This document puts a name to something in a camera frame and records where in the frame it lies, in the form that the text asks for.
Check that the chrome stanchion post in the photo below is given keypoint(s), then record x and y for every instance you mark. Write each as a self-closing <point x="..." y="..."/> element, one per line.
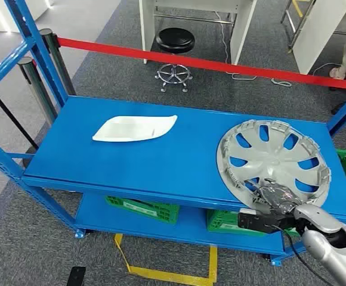
<point x="38" y="90"/>
<point x="58" y="63"/>

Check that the metal ladder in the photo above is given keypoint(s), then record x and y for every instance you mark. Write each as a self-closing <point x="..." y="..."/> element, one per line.
<point x="298" y="23"/>

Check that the white plastic trim part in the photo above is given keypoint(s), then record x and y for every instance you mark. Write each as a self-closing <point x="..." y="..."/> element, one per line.
<point x="131" y="130"/>

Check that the thin black stanchion pole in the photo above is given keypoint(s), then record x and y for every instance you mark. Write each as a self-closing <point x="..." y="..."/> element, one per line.
<point x="14" y="119"/>

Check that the dark flat plate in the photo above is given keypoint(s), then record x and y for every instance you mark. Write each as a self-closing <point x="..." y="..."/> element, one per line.
<point x="75" y="276"/>

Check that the white desk panel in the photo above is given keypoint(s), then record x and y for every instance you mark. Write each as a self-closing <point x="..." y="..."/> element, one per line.
<point x="316" y="35"/>

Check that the black round stool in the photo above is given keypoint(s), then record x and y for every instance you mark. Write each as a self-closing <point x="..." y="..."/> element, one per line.
<point x="175" y="39"/>

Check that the silver plastic wheel hubcap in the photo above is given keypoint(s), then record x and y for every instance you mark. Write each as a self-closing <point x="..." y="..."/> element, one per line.
<point x="268" y="158"/>

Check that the red barrier belt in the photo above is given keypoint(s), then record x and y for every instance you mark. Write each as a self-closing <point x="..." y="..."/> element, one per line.
<point x="190" y="62"/>

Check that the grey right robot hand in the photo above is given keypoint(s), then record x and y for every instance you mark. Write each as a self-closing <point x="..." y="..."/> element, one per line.
<point x="276" y="197"/>

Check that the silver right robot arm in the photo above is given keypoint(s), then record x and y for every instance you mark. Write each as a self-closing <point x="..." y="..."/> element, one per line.
<point x="334" y="252"/>

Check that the white desk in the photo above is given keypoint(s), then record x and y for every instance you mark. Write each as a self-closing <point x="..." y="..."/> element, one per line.
<point x="239" y="31"/>

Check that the blue metal shelf rack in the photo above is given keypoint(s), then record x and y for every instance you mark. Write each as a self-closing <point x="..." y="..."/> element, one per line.
<point x="161" y="158"/>

